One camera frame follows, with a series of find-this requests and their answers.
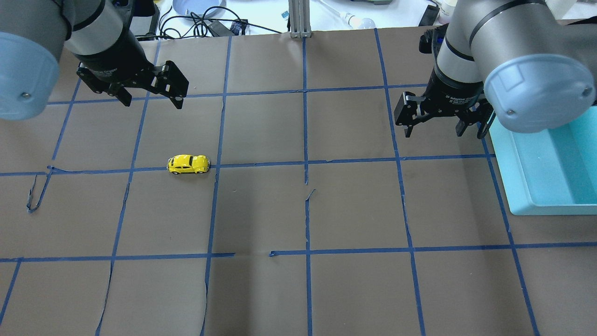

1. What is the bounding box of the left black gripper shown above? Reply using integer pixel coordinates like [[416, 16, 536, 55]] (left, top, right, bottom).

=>
[[75, 34, 188, 109]]

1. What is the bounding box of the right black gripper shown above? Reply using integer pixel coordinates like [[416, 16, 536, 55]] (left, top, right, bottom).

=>
[[394, 65, 496, 140]]

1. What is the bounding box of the yellow beetle toy car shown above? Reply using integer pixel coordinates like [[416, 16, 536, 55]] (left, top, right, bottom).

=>
[[166, 154, 211, 175]]

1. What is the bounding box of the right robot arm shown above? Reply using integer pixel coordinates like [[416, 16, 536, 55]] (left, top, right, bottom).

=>
[[394, 0, 596, 140]]

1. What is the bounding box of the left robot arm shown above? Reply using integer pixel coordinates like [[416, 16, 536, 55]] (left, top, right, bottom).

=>
[[0, 0, 188, 120]]

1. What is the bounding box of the light blue plate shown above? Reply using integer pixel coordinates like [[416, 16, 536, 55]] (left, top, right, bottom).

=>
[[172, 0, 226, 18]]

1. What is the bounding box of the black power adapter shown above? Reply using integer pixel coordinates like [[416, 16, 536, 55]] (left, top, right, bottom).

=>
[[207, 19, 249, 37]]

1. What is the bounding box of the turquoise plastic bin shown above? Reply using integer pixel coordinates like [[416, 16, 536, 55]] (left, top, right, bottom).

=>
[[490, 107, 597, 216]]

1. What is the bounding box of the brown paper table cover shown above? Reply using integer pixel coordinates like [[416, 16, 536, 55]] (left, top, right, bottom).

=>
[[0, 27, 596, 336]]

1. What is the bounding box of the aluminium frame post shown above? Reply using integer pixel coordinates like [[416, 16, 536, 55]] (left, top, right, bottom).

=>
[[288, 0, 312, 38]]

